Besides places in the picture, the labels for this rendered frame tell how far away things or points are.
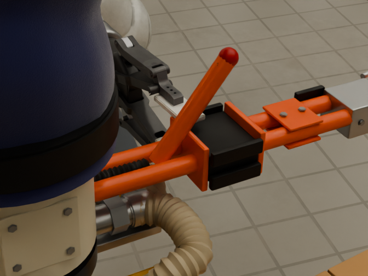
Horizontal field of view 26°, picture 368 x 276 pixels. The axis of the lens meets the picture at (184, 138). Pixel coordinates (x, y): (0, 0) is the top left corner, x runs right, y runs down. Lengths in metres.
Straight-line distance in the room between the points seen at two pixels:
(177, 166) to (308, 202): 1.86
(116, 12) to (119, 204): 0.77
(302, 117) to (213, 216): 1.68
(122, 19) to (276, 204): 1.25
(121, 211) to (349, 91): 0.35
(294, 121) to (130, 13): 0.74
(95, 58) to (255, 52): 2.90
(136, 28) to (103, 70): 0.94
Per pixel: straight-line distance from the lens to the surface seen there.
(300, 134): 0.98
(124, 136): 1.71
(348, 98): 1.04
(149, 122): 1.04
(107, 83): 0.75
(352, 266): 1.73
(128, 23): 1.65
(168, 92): 0.96
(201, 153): 0.90
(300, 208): 2.71
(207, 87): 0.89
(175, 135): 0.90
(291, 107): 1.01
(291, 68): 3.50
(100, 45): 0.73
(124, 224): 0.92
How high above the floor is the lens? 1.72
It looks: 35 degrees down
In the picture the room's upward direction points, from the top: straight up
